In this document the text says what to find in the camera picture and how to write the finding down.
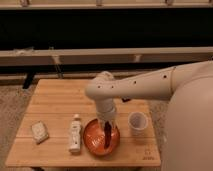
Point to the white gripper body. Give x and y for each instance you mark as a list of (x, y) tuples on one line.
[(106, 110)]

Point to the white wrapped snack packet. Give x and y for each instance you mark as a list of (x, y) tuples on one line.
[(39, 132)]

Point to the long white bench rail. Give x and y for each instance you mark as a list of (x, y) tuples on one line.
[(104, 56)]

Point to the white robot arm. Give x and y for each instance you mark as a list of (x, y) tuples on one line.
[(188, 138)]

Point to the wooden table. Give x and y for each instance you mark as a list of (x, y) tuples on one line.
[(55, 102)]

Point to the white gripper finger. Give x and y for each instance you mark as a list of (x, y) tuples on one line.
[(113, 125), (101, 124)]

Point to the white squeeze bottle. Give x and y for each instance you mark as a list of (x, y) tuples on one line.
[(75, 134)]

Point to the white plastic cup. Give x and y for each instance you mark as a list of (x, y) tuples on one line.
[(137, 122)]

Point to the orange ceramic bowl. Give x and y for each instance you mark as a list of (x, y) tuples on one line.
[(94, 139)]

